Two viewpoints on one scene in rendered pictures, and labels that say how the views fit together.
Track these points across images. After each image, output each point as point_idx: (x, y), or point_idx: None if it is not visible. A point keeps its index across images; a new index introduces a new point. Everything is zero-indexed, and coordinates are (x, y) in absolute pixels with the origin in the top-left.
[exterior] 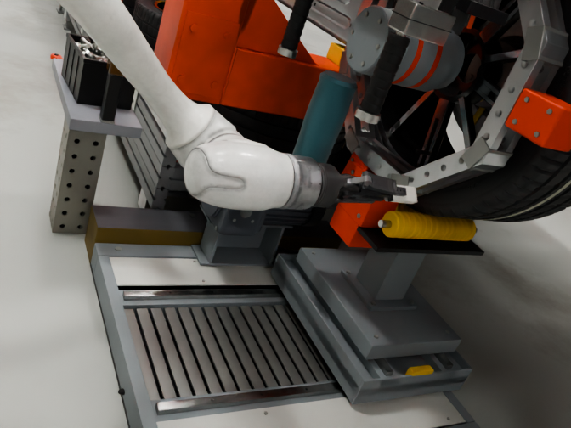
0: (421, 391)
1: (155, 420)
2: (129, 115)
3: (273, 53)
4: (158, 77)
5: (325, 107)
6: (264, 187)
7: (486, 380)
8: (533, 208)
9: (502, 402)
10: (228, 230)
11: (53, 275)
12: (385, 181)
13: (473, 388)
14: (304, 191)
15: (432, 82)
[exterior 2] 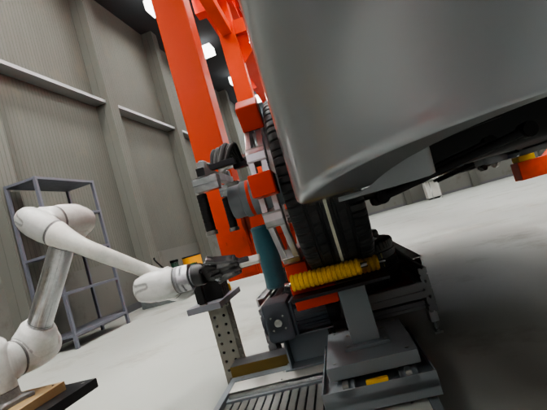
0: (394, 399)
1: None
2: (219, 299)
3: None
4: (130, 263)
5: (255, 242)
6: (155, 283)
7: (527, 393)
8: (334, 228)
9: (535, 407)
10: (273, 338)
11: (214, 403)
12: (224, 257)
13: (504, 402)
14: (177, 278)
15: (270, 201)
